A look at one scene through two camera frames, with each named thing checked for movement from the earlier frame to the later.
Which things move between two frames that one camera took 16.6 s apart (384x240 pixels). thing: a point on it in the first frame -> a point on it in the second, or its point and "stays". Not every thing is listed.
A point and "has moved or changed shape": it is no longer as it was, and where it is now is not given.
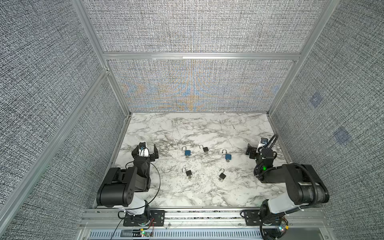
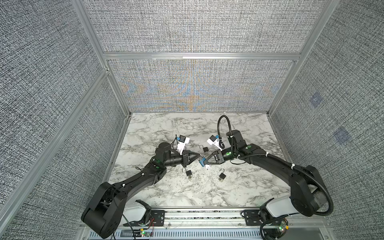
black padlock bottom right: [222, 175] stays
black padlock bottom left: [188, 172] stays
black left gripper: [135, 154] -> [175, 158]
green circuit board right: [282, 227] stays
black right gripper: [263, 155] -> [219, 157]
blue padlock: [228, 156] has moved or changed shape
